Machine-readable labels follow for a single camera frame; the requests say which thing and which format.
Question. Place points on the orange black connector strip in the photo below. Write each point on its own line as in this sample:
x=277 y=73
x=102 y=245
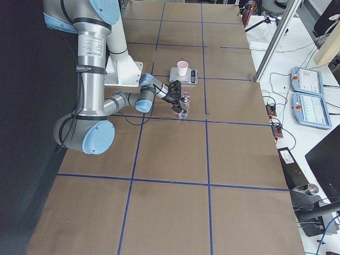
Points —
x=277 y=131
x=271 y=111

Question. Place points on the black monitor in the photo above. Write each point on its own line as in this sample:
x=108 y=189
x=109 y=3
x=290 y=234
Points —
x=323 y=160

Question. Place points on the blue teach pendant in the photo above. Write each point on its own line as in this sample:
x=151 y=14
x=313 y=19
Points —
x=311 y=110
x=307 y=81

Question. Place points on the clear glass sauce bottle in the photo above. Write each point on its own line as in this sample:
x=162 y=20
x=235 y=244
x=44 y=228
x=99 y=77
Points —
x=185 y=103

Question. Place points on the silver digital kitchen scale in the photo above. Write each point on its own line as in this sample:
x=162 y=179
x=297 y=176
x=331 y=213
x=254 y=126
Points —
x=191 y=76

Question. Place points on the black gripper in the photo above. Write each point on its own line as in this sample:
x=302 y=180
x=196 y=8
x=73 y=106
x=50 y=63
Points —
x=169 y=99

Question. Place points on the upper blue teach pendant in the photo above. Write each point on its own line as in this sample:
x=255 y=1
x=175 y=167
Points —
x=307 y=81

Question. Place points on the black tripod leg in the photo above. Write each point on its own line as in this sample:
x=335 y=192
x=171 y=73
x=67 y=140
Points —
x=266 y=20

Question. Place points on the lower blue teach pendant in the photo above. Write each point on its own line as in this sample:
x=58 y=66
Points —
x=311 y=110

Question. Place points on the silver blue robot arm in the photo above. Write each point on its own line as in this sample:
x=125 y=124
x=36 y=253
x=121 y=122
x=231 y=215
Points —
x=87 y=128

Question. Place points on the black box with label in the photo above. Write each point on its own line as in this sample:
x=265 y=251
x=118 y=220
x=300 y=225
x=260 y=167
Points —
x=293 y=174

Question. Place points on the aluminium frame post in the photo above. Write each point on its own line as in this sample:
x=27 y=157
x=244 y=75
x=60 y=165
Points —
x=280 y=31

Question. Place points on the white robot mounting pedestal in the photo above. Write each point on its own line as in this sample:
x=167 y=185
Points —
x=121 y=69

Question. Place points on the pink paper cup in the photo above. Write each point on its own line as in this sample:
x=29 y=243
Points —
x=182 y=67

